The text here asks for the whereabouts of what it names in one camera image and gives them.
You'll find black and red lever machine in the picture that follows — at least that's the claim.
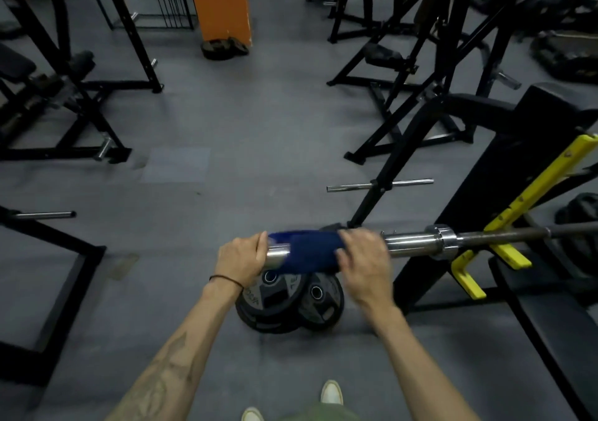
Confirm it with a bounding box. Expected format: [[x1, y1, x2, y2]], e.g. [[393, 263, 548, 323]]
[[326, 0, 566, 166]]

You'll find black weight plate white lettering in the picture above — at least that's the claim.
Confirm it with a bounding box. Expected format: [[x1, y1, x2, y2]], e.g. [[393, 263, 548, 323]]
[[234, 268, 309, 335]]

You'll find person's right hand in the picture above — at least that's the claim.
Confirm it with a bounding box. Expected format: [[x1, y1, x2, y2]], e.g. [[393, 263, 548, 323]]
[[335, 228, 401, 314]]

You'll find blue cleaning cloth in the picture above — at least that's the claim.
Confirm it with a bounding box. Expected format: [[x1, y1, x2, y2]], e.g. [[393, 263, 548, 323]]
[[267, 229, 349, 276]]

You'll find black rack base frame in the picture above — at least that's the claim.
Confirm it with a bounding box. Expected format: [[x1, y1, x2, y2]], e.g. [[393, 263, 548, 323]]
[[0, 206, 107, 389]]

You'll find black plate-loaded machine frame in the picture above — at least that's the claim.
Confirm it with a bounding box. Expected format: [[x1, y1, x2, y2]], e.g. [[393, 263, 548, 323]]
[[326, 0, 421, 45]]

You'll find person's left hand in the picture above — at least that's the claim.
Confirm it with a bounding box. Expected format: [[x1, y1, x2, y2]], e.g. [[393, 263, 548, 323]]
[[212, 231, 270, 291]]

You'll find black grip-hole weight plate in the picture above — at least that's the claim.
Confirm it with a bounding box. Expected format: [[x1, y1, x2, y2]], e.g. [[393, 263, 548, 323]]
[[297, 273, 346, 333]]

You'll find wide orange pillar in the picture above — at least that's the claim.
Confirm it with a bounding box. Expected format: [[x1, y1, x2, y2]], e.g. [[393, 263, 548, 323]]
[[186, 0, 253, 48]]

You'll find black incline bench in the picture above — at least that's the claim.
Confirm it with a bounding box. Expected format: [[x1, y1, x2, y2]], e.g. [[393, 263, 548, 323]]
[[0, 0, 133, 164]]

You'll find black squat rack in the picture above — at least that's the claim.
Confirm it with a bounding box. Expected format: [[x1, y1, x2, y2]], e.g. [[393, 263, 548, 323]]
[[95, 0, 164, 95]]

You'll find person's right forearm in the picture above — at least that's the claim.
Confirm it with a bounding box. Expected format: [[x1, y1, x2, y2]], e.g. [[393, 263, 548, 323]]
[[366, 306, 482, 421]]

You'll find yellow bar hook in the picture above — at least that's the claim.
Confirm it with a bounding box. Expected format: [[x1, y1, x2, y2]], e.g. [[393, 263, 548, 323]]
[[450, 133, 598, 301]]

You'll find black bench press rack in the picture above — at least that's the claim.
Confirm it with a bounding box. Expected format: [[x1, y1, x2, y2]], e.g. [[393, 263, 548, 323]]
[[326, 83, 598, 421]]

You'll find steel barbell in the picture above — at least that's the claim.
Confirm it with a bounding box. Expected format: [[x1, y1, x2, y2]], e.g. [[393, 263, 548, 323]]
[[263, 222, 598, 272]]

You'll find black padded bench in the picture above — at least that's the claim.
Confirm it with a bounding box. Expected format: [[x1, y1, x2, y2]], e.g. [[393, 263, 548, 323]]
[[488, 255, 598, 421]]

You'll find person's left forearm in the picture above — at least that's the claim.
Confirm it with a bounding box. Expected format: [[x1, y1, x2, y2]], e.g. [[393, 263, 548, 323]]
[[105, 279, 244, 421]]

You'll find large black weight plate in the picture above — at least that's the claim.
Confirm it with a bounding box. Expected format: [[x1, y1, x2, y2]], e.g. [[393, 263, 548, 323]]
[[554, 192, 598, 277]]

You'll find black hair tie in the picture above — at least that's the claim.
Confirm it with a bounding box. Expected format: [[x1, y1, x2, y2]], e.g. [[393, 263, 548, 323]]
[[209, 274, 245, 291]]

